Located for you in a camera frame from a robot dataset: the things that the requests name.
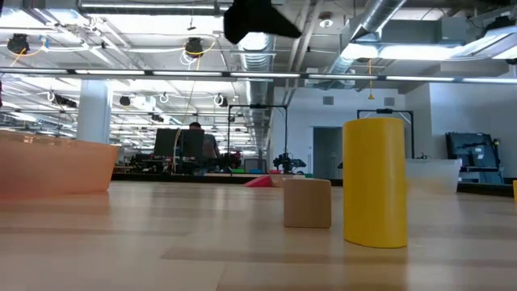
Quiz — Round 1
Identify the small natural wood block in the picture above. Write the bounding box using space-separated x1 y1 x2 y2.
269 174 295 188

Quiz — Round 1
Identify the red wedge block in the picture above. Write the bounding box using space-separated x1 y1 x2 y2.
243 175 274 188

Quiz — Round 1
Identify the yellow cylinder block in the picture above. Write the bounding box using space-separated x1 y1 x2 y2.
342 116 408 249

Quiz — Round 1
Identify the person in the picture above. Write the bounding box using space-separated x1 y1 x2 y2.
188 121 222 161

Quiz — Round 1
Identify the black computer monitor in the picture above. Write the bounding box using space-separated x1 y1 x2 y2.
180 129 206 158
153 128 182 158

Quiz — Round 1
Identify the long ceiling light bar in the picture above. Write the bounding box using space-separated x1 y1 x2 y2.
0 67 517 84

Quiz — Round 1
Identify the grey door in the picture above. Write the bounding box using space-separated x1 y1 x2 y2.
313 126 343 180

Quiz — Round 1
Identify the white building column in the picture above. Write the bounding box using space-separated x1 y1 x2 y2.
75 78 113 145

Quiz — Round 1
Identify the clear plastic bin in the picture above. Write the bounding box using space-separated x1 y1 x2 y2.
406 158 462 195

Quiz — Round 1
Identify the orange plastic bin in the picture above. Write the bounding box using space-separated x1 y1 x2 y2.
0 129 120 200

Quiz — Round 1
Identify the black monitor cart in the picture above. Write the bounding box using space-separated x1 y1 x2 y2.
445 131 506 185

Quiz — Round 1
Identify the silver ventilation duct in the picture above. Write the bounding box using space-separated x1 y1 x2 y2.
232 32 280 150
326 0 407 76

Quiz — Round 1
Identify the black ceiling cord reel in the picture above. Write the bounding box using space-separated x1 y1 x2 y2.
184 36 205 57
6 33 32 55

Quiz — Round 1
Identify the black gantry frame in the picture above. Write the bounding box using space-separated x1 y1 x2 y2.
356 108 415 159
227 103 289 175

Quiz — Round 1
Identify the yellow hanging cord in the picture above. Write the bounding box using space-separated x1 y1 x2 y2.
366 58 375 101

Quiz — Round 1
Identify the black table edge rail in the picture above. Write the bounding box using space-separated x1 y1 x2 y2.
111 172 517 199

